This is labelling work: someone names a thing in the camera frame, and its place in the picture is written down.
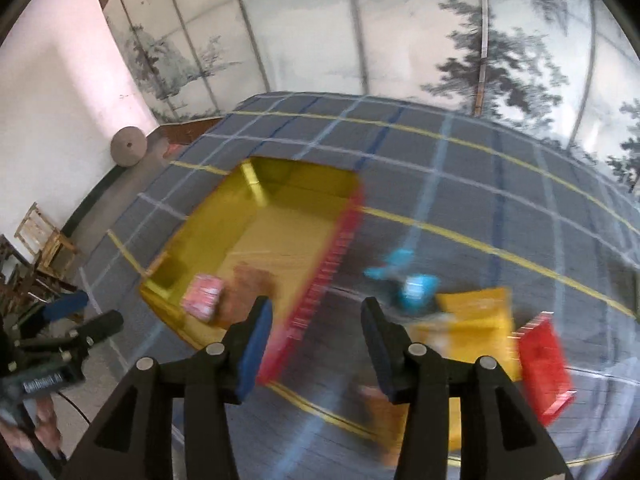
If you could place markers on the blue wrapped candy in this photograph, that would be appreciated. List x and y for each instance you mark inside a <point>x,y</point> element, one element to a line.
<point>417,292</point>
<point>392,262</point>

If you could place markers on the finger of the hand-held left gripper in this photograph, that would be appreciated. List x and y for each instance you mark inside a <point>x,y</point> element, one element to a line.
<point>65,306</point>
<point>100,325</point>

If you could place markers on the small red item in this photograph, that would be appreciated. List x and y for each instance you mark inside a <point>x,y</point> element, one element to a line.
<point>175,150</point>

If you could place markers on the painted folding screen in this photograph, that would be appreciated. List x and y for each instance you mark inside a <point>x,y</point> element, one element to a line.
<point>310,35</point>

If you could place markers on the grey plaid tablecloth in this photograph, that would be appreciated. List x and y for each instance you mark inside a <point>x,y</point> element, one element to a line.
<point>450,170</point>

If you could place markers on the gold box with red side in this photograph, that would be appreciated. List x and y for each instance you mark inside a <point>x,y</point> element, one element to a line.
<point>280,230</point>

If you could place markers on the orange brown snack packet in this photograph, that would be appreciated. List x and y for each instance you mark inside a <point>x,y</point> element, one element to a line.
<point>387,420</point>

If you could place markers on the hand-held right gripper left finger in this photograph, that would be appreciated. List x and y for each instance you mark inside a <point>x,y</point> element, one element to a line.
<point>255,355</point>

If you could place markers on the person's left hand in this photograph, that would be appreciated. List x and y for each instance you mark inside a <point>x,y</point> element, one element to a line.
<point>49,422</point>

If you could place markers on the dark wooden chair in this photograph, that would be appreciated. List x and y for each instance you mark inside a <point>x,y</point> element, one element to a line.
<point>15,280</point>

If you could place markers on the yellow snack packet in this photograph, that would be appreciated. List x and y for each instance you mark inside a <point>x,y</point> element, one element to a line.
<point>475,325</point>

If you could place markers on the red snack packet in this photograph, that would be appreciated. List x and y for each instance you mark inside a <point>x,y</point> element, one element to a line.
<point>542,370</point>

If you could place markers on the round stone disc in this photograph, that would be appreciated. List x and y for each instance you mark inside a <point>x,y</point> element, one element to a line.
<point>128,146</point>

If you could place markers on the pink snack packet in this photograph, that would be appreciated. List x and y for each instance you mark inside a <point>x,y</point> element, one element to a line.
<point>201,297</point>

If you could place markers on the light wooden chair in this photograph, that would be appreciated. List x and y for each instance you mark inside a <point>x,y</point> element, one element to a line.
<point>42,240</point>

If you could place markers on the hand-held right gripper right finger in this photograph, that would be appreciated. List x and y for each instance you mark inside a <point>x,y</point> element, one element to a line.
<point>377,355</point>

